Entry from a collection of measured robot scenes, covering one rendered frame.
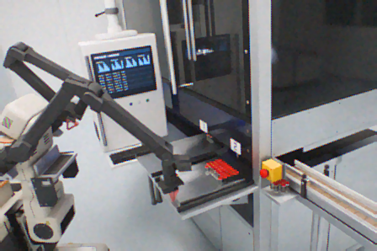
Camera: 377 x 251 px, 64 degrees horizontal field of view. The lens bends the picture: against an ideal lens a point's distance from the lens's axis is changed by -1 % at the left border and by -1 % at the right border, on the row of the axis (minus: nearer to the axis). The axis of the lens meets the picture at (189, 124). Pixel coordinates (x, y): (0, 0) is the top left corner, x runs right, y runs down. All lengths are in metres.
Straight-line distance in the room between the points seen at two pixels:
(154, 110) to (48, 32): 4.60
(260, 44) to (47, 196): 1.16
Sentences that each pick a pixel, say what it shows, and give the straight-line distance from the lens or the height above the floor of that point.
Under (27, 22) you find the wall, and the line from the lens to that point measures 6.54.
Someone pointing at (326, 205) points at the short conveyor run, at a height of 0.91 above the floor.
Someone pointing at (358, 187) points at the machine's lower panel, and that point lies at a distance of 2.08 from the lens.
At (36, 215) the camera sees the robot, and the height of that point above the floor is 0.83.
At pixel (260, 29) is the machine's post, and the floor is 1.59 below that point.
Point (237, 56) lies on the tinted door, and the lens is 1.38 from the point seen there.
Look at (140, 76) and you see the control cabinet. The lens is 2.09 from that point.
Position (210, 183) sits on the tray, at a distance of 1.52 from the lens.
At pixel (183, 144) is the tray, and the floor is 0.88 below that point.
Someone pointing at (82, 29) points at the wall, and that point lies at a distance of 6.58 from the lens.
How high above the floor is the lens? 1.70
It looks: 22 degrees down
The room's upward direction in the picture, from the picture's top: 6 degrees counter-clockwise
